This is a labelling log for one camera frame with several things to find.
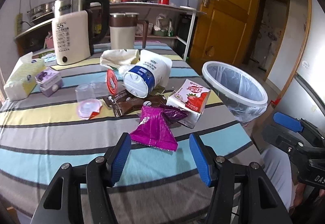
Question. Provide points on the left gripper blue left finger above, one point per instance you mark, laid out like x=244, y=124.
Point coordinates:
x=118, y=157

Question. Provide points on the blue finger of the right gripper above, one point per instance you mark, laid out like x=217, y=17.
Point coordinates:
x=288, y=122

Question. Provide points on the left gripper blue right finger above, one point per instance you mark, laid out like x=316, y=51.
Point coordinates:
x=202, y=159

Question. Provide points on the magenta snack wrapper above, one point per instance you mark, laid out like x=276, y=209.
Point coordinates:
x=154, y=126

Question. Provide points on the strawberry milk carton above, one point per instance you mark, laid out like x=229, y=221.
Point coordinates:
x=191, y=97

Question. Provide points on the brown chocolate wrapper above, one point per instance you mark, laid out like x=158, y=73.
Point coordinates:
x=121, y=96
x=134, y=104

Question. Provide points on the clear plastic cup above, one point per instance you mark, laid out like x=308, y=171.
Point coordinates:
x=91, y=90

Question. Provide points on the red foil lid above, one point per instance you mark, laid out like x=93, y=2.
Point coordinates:
x=111, y=81

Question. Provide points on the white blue yogurt tub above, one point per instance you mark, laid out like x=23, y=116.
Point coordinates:
x=150, y=71

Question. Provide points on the cream paper bag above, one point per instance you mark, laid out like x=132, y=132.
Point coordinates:
x=114, y=59

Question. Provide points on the white trash bin with liner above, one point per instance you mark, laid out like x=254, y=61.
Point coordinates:
x=243, y=95

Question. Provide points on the white kitchen shelf rack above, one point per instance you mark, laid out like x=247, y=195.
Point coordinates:
x=33, y=39

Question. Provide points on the striped tablecloth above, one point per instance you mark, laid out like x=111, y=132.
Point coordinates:
x=39, y=134

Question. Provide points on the purple milk carton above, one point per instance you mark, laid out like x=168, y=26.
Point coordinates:
x=49, y=81

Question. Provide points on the yellow tissue pack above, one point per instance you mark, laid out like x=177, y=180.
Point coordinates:
x=22, y=80

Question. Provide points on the cream brown lidded pitcher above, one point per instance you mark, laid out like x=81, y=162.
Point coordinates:
x=123, y=26

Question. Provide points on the white electric kettle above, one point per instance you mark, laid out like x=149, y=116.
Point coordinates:
x=72, y=29

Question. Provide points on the yellow wooden door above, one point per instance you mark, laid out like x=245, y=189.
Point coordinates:
x=223, y=32

